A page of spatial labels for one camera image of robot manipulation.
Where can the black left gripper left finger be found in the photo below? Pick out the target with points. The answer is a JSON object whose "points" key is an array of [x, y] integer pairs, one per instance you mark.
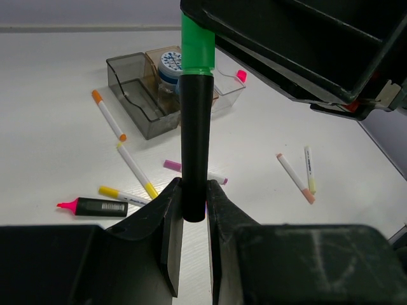
{"points": [[135, 261]]}

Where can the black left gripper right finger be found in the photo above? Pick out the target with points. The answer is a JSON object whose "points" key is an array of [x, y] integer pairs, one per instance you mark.
{"points": [[253, 263]]}

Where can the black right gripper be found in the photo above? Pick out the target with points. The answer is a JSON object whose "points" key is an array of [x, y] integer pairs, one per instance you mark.
{"points": [[344, 58]]}

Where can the black pink highlighter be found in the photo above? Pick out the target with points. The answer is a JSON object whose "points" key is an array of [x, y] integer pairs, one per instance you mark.
{"points": [[95, 207]]}

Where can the black green highlighter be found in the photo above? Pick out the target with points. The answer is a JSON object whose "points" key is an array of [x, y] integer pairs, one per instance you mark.
{"points": [[196, 86]]}

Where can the blue-lidded round jar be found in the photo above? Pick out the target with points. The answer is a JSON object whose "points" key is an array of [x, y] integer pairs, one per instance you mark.
{"points": [[169, 67], [168, 98]]}

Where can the long yellow-capped white marker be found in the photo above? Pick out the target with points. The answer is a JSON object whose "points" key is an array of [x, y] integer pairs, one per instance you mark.
{"points": [[137, 171]]}

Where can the short yellow-capped white marker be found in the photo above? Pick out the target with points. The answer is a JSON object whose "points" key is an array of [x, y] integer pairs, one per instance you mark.
{"points": [[123, 196]]}

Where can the peach-capped white marker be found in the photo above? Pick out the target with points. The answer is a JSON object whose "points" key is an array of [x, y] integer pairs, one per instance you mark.
{"points": [[295, 178]]}

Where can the pale yellow white marker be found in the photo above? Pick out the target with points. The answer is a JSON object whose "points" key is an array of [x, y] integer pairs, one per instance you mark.
{"points": [[310, 169]]}

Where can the purple-capped white marker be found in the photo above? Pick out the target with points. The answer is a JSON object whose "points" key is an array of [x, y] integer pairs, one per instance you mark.
{"points": [[177, 167]]}

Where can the pink highlighter cap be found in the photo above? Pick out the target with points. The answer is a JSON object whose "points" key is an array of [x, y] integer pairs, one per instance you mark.
{"points": [[242, 75]]}

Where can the clear plastic bin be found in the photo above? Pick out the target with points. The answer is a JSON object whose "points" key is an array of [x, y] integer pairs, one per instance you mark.
{"points": [[228, 89]]}

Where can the orange-capped white marker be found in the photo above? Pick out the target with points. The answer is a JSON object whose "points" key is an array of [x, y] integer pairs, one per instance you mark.
{"points": [[108, 116]]}

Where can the smoky grey plastic bin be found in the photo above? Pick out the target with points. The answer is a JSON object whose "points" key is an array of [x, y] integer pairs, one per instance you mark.
{"points": [[129, 78]]}

